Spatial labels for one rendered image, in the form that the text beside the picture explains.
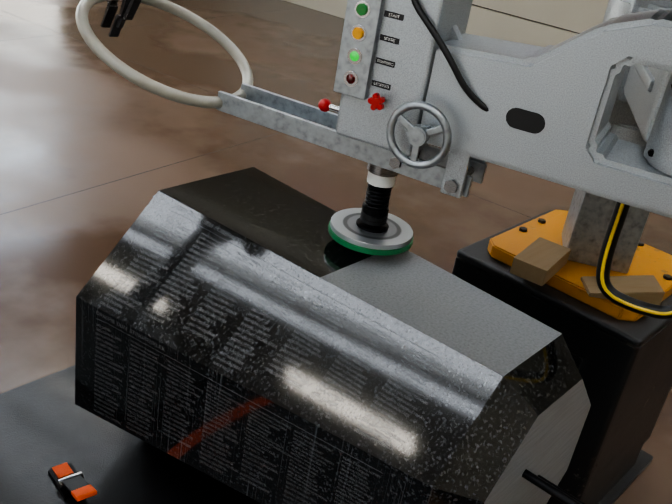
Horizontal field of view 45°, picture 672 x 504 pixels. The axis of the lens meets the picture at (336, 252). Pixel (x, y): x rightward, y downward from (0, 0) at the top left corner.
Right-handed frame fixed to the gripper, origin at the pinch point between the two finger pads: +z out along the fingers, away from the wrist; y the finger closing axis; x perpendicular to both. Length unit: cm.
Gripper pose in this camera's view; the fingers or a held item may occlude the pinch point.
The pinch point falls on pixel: (112, 21)
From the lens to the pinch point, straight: 247.0
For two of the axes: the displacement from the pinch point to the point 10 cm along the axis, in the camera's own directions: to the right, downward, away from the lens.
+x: 6.2, -1.7, 7.6
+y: 6.2, 7.1, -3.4
